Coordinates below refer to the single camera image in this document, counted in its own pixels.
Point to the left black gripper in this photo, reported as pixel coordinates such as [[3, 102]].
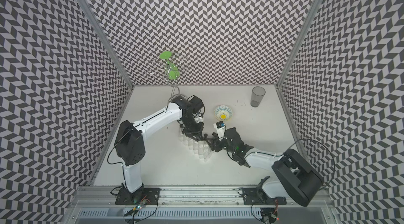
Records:
[[198, 131]]

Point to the chrome stand with green discs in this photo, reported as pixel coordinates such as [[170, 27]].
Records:
[[170, 72]]

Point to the clear acrylic lipstick organizer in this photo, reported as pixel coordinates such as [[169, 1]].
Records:
[[200, 149]]

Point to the aluminium front rail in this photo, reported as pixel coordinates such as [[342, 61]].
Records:
[[183, 196]]

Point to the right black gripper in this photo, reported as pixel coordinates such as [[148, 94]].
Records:
[[214, 145]]

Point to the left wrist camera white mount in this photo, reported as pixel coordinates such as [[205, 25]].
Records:
[[199, 118]]

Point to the grey ribbed drinking glass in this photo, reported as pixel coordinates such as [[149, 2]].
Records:
[[257, 95]]

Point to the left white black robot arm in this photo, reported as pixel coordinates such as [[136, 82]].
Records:
[[130, 141]]

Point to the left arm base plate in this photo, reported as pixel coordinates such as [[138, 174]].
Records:
[[126, 198]]

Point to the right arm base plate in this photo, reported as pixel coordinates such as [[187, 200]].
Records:
[[256, 196]]

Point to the yellow blue patterned bowl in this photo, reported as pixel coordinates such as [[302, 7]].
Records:
[[223, 113]]

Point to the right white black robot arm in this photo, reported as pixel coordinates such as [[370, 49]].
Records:
[[292, 175]]

